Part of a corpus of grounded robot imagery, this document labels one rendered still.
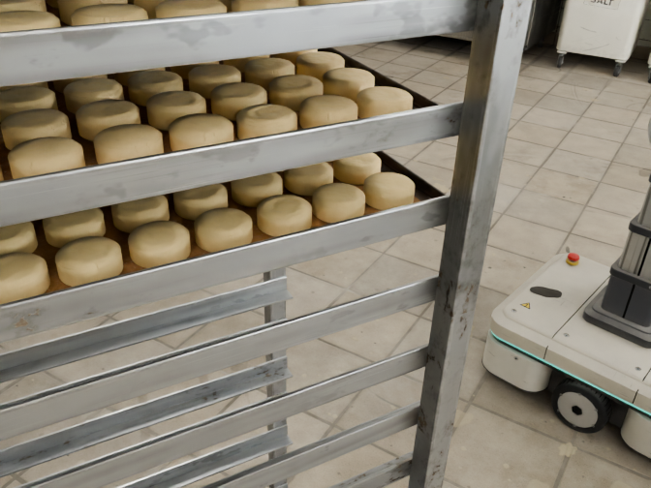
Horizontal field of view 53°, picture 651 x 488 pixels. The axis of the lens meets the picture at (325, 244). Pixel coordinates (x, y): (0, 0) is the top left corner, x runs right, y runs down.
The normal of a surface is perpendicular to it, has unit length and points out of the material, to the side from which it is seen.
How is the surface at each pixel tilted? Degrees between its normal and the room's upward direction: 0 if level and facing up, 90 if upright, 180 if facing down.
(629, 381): 31
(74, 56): 90
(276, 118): 0
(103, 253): 0
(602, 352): 0
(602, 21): 91
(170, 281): 90
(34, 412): 90
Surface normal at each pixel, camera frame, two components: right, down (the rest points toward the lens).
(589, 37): -0.49, 0.49
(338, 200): 0.03, -0.85
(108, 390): 0.47, 0.47
